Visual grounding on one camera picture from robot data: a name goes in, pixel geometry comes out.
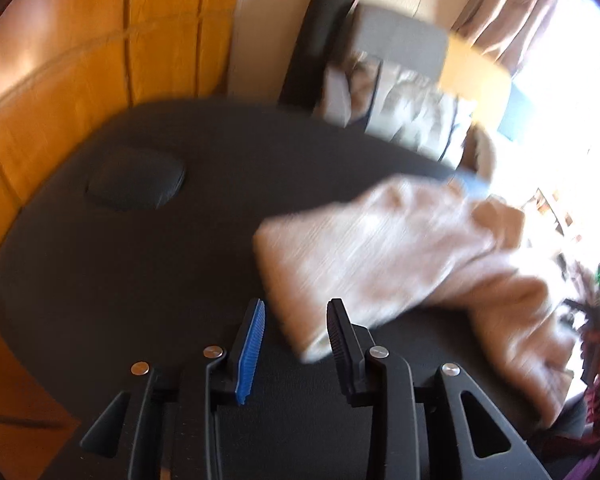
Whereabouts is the black padded board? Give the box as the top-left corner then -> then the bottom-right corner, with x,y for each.
280,0 -> 361,111

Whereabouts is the black table face plug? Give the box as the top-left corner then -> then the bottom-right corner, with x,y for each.
84,147 -> 187,212

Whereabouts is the wooden wardrobe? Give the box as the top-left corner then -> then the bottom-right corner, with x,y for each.
0,0 -> 246,461

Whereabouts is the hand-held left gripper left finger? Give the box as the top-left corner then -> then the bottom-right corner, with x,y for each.
79,297 -> 267,480

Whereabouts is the animal print cushion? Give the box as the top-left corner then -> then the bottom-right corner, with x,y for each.
322,55 -> 481,163

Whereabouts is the pink knit sweater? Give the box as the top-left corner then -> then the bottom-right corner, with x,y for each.
252,175 -> 581,426

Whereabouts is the grey yellow blue sofa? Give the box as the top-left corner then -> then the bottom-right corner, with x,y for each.
325,4 -> 533,196

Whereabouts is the beige curtain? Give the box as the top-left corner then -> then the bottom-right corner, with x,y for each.
452,0 -> 566,81

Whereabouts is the black padded table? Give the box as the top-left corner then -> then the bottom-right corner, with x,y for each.
0,100 -> 581,480

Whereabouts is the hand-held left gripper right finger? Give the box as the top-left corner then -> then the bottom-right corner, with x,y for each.
326,298 -> 513,480

